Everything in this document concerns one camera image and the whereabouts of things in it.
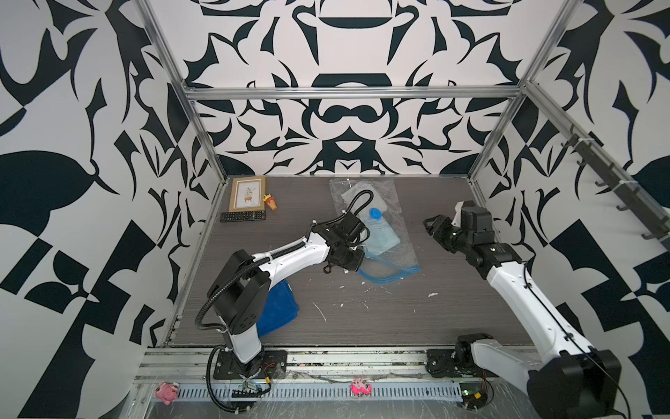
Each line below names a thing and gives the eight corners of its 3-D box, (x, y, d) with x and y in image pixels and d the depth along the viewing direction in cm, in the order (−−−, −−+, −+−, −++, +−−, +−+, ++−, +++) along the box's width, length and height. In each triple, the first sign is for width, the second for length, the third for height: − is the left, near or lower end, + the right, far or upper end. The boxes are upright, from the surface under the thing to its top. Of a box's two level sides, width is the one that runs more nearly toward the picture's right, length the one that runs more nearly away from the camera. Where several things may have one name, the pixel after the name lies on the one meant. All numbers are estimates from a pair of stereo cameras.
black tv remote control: (221, 222, 108) (219, 218, 105) (223, 217, 109) (220, 212, 107) (265, 220, 109) (264, 215, 106) (266, 214, 110) (264, 210, 108)
